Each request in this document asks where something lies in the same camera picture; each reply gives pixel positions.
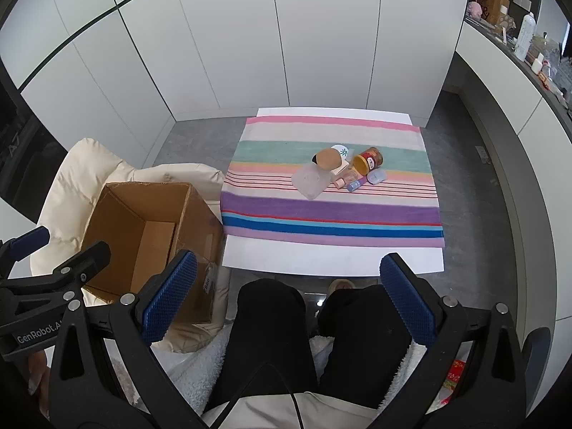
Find striped colourful cloth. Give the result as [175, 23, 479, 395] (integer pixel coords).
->
[220, 115, 446, 249]

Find white fleece garment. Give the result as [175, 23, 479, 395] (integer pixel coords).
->
[151, 330, 430, 417]

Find black glossy panel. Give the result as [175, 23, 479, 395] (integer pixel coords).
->
[0, 74, 69, 225]

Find clear plastic container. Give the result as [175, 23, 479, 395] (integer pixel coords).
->
[529, 35, 562, 69]

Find person's black trousers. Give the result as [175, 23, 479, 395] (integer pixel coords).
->
[206, 278, 414, 412]

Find dark countertop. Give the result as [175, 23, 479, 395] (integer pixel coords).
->
[464, 13, 572, 122]

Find small pink bottle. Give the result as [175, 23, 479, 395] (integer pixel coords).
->
[331, 169, 358, 189]

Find translucent square container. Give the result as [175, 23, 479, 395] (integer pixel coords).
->
[291, 163, 332, 201]

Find white spray bottle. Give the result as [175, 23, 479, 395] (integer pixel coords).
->
[514, 13, 536, 61]

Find person's left hand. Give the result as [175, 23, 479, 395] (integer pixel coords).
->
[27, 347, 53, 396]

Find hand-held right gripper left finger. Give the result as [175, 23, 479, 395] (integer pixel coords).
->
[48, 250, 211, 429]

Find red printed packet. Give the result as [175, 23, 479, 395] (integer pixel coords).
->
[442, 359, 468, 404]

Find black cable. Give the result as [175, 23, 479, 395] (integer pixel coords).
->
[218, 361, 305, 429]

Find brown printed box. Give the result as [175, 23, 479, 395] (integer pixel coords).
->
[483, 0, 511, 26]

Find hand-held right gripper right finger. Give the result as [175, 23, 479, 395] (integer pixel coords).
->
[379, 252, 529, 429]

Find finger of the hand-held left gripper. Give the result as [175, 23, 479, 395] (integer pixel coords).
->
[0, 226, 51, 262]
[0, 240, 112, 300]

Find brown cardboard box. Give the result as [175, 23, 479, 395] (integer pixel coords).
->
[80, 182, 225, 325]

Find gold and red can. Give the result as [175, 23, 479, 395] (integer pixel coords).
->
[351, 146, 384, 176]

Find cream padded armchair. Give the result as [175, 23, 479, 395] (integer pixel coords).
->
[30, 138, 231, 354]

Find beige jacket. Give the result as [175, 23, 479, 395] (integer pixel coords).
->
[201, 390, 381, 429]

